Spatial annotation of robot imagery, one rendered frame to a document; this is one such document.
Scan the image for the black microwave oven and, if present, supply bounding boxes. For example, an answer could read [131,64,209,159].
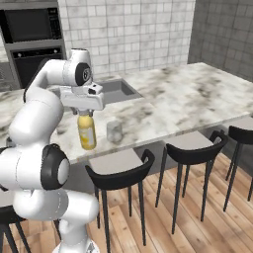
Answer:
[0,6,64,44]

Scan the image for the grey sink basin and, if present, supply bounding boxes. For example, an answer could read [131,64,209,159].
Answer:
[94,77,143,105]

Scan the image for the yellow juice bottle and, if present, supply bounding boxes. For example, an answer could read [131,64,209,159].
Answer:
[76,111,98,151]

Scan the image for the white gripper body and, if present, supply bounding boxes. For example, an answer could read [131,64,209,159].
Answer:
[59,85,106,113]

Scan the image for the black built-in oven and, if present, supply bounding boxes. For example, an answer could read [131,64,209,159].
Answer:
[7,44,67,90]

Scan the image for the black stool with grey seat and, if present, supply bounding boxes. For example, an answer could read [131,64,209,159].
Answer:
[222,116,253,212]
[84,147,156,253]
[154,129,229,235]
[0,203,62,253]

